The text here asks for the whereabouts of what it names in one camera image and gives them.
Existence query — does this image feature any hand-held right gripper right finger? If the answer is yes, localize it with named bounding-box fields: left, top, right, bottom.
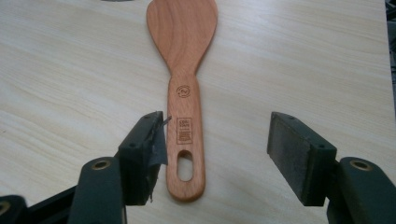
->
left=266, top=111, right=338, bottom=207

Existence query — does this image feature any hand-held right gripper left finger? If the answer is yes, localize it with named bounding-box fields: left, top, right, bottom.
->
left=117, top=110, right=172, bottom=207

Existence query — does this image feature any wooden rice spatula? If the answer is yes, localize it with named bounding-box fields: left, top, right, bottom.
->
left=146, top=0, right=219, bottom=203

